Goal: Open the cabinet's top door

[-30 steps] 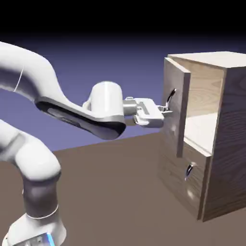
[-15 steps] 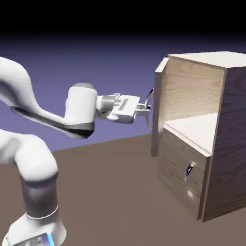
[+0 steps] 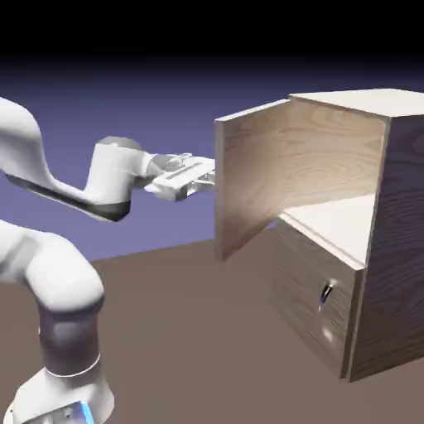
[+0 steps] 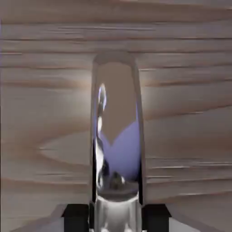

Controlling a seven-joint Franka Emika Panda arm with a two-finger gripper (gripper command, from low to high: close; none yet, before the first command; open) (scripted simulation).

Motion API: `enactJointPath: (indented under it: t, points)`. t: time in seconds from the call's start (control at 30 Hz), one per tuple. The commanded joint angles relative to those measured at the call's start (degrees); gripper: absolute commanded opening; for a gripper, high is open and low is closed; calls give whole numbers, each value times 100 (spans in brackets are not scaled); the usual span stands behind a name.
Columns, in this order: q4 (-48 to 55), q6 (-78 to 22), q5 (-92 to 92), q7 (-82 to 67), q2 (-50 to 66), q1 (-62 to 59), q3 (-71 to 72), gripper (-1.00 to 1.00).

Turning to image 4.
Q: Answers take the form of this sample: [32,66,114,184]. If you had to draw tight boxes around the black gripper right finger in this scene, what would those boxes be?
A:
[141,203,203,232]

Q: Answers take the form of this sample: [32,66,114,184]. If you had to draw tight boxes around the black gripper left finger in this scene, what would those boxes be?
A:
[10,203,91,232]

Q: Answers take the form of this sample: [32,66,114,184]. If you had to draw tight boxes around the curved silver metal handle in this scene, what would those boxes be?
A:
[89,51,148,232]

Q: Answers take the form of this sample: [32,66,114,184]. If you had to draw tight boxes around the light wood cabinet door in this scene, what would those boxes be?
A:
[0,0,232,232]

